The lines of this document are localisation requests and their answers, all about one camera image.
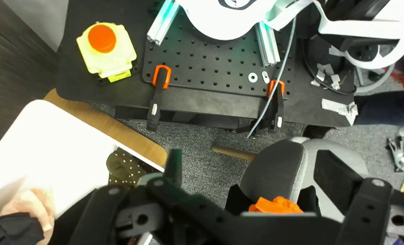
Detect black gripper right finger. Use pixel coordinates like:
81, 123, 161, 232
241, 152, 394, 245

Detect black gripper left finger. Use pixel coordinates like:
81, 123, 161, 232
70, 149, 244, 245

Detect bright orange clothing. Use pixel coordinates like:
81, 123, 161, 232
248, 195, 305, 216

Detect green polka dot clothing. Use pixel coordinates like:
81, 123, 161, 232
105, 147, 152, 188

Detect peach beige clothing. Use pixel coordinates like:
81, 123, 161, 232
0, 188, 58, 237

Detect dark grey clothing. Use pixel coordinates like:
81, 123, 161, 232
0, 213, 47, 245

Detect wooden bar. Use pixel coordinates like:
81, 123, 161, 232
211, 145, 258, 164

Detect flat white tape piece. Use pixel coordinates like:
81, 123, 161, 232
322, 97, 360, 127

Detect orange black bar clamp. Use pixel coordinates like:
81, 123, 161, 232
146, 64, 173, 134
260, 79, 289, 131

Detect crumpled white tape pieces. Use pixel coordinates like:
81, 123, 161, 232
316, 63, 343, 90

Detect white oval tag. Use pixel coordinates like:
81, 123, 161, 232
260, 70, 273, 86

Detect black perforated mounting board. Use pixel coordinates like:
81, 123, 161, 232
141, 9, 303, 98

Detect white plastic laundry basket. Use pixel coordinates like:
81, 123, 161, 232
0, 100, 122, 224

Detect yellow emergency stop button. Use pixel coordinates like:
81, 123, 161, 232
75, 21, 139, 85

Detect aluminium extrusion bar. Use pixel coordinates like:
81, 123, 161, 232
255, 21, 282, 67
146, 0, 182, 47

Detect thin grey cable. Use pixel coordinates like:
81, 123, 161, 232
245, 17, 300, 141

